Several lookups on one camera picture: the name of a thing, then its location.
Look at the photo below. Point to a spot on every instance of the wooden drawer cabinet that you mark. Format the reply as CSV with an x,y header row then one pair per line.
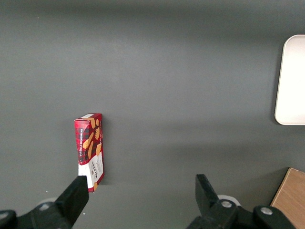
x,y
290,200

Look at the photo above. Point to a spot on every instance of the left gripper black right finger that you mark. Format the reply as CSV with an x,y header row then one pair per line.
x,y
214,214

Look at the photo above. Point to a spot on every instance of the red shortbread cookie box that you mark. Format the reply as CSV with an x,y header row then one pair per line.
x,y
89,143

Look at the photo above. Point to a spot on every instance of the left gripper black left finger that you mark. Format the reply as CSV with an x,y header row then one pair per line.
x,y
62,210

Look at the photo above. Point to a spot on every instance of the cream plastic tray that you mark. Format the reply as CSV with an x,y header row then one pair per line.
x,y
293,83

